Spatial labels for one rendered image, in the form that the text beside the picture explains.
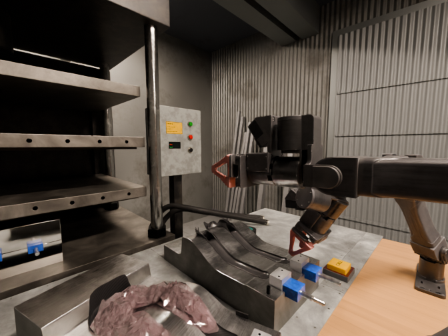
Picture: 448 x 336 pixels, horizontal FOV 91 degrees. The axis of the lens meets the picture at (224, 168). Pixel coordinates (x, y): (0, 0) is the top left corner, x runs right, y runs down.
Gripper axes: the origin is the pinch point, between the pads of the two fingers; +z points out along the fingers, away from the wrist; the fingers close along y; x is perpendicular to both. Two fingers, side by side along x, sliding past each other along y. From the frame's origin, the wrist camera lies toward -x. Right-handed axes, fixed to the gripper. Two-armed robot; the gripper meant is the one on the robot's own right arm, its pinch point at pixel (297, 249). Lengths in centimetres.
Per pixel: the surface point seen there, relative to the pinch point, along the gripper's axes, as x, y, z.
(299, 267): 3.4, 0.8, 3.4
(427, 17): -66, -198, -130
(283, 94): -160, -200, -25
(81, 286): -24, 47, 21
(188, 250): -23.4, 16.0, 21.0
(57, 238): -62, 45, 46
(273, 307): 6.5, 15.8, 5.9
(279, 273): 1.9, 9.4, 3.1
